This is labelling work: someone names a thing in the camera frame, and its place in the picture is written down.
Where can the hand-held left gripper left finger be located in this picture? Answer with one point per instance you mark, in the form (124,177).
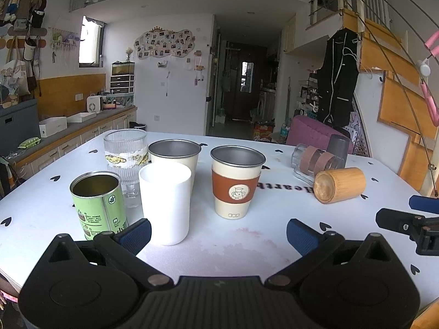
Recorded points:
(134,235)

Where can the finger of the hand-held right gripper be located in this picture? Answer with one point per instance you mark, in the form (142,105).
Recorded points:
(425,204)
(394,220)

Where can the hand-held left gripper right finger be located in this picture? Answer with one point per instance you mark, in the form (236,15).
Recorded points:
(302,236)

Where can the wooden cup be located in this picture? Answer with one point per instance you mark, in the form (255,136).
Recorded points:
(343,185)

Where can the white plastic cup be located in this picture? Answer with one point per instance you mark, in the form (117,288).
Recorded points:
(164,205)

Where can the clear glass cup brown bands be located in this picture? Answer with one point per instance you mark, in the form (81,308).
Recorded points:
(310,159)

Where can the cream cup brown sleeve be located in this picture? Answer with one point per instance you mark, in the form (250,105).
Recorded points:
(236,192)

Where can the cream metal cup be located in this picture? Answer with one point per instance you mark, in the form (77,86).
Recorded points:
(178,159)

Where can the grey translucent cup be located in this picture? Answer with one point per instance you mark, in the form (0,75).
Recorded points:
(338,147)

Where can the green tin can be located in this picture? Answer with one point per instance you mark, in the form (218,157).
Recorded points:
(97,209)

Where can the ribbed glass goblet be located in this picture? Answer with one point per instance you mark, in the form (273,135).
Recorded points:
(120,150)

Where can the pink hanger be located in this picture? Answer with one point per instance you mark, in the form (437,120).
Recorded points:
(430,99)

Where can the wooden staircase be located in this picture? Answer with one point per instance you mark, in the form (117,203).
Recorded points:
(398,102)

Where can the pink chair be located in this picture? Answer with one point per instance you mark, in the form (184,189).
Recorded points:
(305,130)

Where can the water bottle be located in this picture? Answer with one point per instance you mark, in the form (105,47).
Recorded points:
(284,129)

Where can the black trash can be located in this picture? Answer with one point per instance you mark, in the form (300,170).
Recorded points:
(138,126)

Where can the red cardboard box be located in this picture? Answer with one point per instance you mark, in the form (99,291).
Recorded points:
(263,131)

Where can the white cabinet wooden counter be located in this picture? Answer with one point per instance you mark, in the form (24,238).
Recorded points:
(68,144)

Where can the flat white box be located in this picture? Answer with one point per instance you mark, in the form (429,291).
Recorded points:
(81,117)

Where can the washing machine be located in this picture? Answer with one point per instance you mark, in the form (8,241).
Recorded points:
(267,104)

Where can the white cardboard box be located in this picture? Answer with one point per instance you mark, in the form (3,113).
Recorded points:
(51,126)

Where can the white countertop appliance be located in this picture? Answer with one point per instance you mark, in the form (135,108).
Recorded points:
(93,104)

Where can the green wipes pack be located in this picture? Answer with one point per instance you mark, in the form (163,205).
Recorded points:
(29,143)

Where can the black coat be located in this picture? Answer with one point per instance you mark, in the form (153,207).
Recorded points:
(338,85)

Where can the small drawer unit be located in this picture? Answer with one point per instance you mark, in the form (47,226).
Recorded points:
(121,84)

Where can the dark door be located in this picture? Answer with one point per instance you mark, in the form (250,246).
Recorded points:
(250,85)

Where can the grey storage box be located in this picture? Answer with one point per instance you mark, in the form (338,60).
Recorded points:
(17,126)

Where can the fish tank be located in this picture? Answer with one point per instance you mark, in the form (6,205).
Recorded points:
(122,68)

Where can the cloud-shaped photo board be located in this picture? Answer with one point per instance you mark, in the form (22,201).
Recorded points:
(164,43)

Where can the window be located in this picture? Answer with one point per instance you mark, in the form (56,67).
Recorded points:
(91,41)

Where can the canvas tote bag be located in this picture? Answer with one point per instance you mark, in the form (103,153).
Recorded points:
(13,75)

